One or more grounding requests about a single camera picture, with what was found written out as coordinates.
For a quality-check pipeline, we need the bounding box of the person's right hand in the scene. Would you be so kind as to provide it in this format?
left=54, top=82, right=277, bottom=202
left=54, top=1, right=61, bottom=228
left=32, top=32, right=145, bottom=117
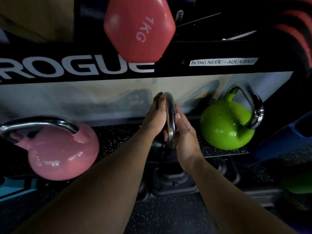
left=174, top=104, right=204, bottom=172

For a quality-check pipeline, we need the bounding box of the person's left hand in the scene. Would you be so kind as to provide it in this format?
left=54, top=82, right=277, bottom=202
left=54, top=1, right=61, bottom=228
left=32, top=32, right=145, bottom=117
left=140, top=92, right=169, bottom=142

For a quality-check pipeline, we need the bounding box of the black kettlebell chrome handle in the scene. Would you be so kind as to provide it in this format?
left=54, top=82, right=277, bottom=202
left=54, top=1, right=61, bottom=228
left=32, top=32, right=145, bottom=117
left=147, top=92, right=182, bottom=164

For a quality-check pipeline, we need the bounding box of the green kettlebell chrome handle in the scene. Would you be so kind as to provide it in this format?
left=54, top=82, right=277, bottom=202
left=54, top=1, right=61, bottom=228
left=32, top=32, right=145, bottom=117
left=200, top=81, right=265, bottom=151

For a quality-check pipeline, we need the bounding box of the pink kettlebell chrome handle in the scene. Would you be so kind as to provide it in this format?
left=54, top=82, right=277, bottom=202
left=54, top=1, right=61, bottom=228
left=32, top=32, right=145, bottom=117
left=0, top=115, right=100, bottom=181

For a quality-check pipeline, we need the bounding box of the black metal rack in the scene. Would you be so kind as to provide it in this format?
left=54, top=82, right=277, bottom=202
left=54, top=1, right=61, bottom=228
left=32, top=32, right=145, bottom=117
left=0, top=0, right=312, bottom=173

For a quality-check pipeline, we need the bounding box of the person's left forearm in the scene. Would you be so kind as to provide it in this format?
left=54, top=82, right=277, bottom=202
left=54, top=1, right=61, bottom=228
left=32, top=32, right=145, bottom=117
left=12, top=125, right=162, bottom=234

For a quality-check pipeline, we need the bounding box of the person's right forearm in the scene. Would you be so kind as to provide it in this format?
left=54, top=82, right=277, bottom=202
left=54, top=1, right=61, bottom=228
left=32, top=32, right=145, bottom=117
left=186, top=156, right=297, bottom=234

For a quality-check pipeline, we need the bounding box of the white paper label strip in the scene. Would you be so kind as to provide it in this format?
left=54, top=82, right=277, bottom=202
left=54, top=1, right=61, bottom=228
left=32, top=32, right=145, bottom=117
left=189, top=57, right=259, bottom=67

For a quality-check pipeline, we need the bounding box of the pink hexagonal dumbbell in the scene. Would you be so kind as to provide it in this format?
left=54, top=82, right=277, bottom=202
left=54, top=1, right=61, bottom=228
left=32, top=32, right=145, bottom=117
left=103, top=0, right=176, bottom=63

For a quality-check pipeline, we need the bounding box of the navy blue block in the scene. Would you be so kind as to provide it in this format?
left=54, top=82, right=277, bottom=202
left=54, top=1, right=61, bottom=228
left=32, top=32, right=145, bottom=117
left=250, top=111, right=312, bottom=166

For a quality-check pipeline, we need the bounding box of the black pouch white label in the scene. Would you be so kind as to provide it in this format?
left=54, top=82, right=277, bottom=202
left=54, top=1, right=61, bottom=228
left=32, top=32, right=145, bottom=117
left=170, top=0, right=196, bottom=25

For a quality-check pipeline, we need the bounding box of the green rounded object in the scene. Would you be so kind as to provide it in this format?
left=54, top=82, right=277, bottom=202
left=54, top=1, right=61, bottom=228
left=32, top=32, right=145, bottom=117
left=280, top=167, right=312, bottom=195

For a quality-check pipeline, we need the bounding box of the tan cardboard box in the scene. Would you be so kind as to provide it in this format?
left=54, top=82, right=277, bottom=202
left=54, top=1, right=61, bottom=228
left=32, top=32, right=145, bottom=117
left=0, top=0, right=75, bottom=44

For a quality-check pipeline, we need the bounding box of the blue perforated block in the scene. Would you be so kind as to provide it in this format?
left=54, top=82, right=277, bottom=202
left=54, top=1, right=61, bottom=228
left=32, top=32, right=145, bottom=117
left=0, top=176, right=40, bottom=203

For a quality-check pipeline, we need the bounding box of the black red striped ball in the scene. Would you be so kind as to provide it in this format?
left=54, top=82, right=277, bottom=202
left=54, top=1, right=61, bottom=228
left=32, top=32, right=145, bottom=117
left=272, top=0, right=312, bottom=69

